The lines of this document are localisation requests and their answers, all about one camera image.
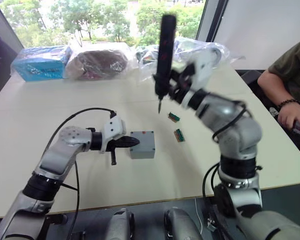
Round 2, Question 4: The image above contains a black window frame post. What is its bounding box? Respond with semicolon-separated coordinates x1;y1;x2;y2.
195;0;230;43

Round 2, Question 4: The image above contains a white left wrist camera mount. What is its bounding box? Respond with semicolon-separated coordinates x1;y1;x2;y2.
100;115;127;154

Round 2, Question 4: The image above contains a grey plastic box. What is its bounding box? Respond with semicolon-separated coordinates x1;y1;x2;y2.
129;147;156;160

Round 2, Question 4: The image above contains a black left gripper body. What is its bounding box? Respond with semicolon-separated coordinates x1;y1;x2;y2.
106;136;126;166

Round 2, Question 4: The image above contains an olive green shirt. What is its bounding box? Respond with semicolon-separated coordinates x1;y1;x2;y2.
268;34;300;112

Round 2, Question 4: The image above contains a dark rounded grey shape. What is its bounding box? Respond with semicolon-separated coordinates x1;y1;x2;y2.
106;208;136;240
163;206;204;240

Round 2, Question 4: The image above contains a green terminal block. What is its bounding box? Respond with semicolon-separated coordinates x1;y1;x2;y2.
173;128;187;143
167;112;181;123

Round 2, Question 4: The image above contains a grey box lid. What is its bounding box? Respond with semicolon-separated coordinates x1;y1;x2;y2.
129;130;155;152

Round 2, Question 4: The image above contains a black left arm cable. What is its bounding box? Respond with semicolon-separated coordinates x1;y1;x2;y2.
43;107;118;240

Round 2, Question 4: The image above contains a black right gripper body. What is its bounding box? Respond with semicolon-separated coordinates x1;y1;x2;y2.
168;65;195;102

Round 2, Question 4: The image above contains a black bead bracelet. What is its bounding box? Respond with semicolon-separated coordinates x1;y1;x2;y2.
276;98;300;111

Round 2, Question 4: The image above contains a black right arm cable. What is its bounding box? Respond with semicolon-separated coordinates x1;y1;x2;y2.
202;162;221;202
211;100;252;144

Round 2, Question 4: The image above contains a black chair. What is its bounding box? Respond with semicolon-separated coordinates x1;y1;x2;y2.
240;69;272;108

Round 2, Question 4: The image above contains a black electric screwdriver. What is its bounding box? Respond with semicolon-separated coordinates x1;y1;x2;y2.
152;13;178;115

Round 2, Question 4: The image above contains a thin white cable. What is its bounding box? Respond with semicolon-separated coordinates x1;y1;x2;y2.
194;196;204;236

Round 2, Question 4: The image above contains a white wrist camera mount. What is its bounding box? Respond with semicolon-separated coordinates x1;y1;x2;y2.
173;47;222;89
100;115;127;154

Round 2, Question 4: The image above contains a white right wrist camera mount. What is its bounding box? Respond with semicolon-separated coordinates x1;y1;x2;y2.
173;47;222;89

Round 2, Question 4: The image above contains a person's bare hand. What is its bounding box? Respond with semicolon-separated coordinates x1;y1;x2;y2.
277;107;300;133

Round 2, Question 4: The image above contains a maroon item in plastic bag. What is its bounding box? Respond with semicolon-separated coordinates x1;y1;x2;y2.
64;44;137;81

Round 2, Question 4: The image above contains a blue box in plastic wrap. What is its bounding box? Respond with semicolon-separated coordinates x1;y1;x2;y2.
10;45;73;82

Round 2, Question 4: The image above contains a clear plastic bag with items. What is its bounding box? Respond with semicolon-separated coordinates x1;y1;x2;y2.
134;36;246;82

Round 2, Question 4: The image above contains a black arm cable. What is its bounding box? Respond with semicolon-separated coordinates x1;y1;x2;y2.
211;100;252;144
202;162;221;202
43;107;118;240

